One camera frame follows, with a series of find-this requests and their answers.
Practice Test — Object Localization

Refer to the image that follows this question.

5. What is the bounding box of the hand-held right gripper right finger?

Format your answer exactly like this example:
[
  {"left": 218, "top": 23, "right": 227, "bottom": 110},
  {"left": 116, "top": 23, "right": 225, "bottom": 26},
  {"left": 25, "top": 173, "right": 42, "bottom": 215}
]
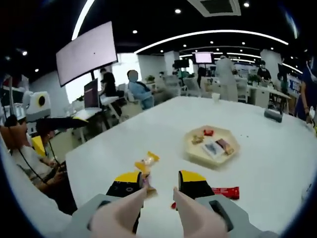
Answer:
[{"left": 178, "top": 170, "right": 251, "bottom": 234}]

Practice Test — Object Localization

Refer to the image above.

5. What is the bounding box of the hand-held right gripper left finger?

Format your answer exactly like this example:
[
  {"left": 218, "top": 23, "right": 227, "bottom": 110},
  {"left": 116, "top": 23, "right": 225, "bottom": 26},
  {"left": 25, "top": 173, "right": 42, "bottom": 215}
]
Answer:
[{"left": 71, "top": 171, "right": 144, "bottom": 238}]

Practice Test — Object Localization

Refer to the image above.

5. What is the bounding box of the long red food bar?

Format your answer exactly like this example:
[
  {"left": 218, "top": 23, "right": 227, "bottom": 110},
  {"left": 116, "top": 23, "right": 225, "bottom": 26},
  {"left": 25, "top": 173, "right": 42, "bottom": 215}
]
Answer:
[{"left": 211, "top": 186, "right": 240, "bottom": 200}]

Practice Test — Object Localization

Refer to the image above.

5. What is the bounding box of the large yellow food packet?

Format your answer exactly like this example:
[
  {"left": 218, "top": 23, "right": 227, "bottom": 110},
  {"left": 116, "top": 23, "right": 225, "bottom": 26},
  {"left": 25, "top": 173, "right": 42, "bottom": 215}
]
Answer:
[{"left": 134, "top": 151, "right": 160, "bottom": 172}]

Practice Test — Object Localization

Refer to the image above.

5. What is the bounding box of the beige hexagonal container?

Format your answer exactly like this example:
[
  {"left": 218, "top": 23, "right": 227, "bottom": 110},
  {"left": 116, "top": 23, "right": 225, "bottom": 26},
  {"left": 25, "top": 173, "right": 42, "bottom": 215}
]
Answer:
[{"left": 183, "top": 125, "right": 241, "bottom": 166}]

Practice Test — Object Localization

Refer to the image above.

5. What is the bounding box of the person's left hand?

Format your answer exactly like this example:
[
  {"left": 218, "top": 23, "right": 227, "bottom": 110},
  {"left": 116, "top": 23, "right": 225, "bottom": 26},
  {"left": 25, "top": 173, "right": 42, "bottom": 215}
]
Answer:
[{"left": 0, "top": 123, "right": 28, "bottom": 149}]

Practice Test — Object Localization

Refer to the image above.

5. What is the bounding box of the dark desk monitor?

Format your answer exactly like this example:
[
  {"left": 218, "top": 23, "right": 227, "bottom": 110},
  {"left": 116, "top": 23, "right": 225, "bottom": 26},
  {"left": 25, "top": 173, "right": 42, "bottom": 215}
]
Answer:
[{"left": 83, "top": 78, "right": 100, "bottom": 109}]

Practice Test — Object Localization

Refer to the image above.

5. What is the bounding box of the large display screen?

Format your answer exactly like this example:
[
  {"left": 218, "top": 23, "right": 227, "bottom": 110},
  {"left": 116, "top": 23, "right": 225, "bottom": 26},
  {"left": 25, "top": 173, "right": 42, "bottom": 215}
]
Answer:
[{"left": 55, "top": 21, "right": 119, "bottom": 87}]

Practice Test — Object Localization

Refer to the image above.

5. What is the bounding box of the curved ceiling light strip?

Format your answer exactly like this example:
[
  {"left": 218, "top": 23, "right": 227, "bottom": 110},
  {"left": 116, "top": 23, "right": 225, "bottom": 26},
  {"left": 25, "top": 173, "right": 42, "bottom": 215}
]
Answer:
[
  {"left": 71, "top": 0, "right": 97, "bottom": 42},
  {"left": 133, "top": 29, "right": 290, "bottom": 54}
]

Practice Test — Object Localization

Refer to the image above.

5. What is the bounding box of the white counter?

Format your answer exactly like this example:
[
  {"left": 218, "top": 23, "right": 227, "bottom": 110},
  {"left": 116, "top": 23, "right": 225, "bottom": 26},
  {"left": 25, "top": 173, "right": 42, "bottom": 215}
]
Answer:
[{"left": 247, "top": 85, "right": 293, "bottom": 115}]

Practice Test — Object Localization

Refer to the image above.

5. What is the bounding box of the green potted plant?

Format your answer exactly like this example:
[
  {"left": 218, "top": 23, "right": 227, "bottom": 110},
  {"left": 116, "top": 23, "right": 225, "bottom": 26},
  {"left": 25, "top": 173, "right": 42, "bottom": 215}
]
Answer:
[{"left": 248, "top": 74, "right": 260, "bottom": 87}]

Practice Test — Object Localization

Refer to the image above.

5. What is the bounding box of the ceiling air vent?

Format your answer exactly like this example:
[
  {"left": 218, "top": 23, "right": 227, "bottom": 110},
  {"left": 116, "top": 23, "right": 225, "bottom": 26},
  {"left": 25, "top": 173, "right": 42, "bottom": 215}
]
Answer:
[{"left": 187, "top": 0, "right": 242, "bottom": 17}]

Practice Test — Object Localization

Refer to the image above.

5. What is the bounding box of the wall monitor screen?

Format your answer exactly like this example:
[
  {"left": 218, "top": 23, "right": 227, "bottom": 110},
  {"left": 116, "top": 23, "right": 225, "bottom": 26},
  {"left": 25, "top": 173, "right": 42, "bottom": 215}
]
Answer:
[{"left": 194, "top": 51, "right": 214, "bottom": 64}]

